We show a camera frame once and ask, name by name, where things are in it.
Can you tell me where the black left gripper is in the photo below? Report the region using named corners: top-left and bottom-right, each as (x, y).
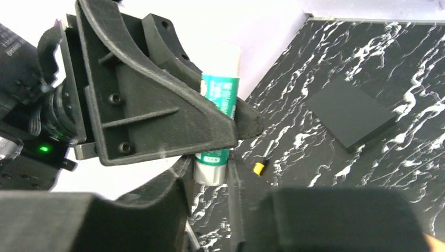
top-left (54, 1), bottom-right (238, 166)

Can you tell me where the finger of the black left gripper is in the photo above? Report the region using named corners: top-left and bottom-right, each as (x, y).
top-left (142, 14), bottom-right (264, 139)

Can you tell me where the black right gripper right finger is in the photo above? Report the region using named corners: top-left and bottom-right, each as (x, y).
top-left (227, 154), bottom-right (430, 251)

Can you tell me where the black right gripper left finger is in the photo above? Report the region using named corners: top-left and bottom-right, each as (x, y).
top-left (1, 156), bottom-right (193, 251)

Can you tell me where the green white glue stick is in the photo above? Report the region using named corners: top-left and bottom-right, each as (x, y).
top-left (194, 41), bottom-right (241, 186)

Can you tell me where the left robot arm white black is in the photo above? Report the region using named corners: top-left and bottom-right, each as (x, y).
top-left (1, 1), bottom-right (264, 190)

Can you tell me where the yellow marker pen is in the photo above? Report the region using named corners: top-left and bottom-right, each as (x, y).
top-left (253, 159), bottom-right (270, 176)

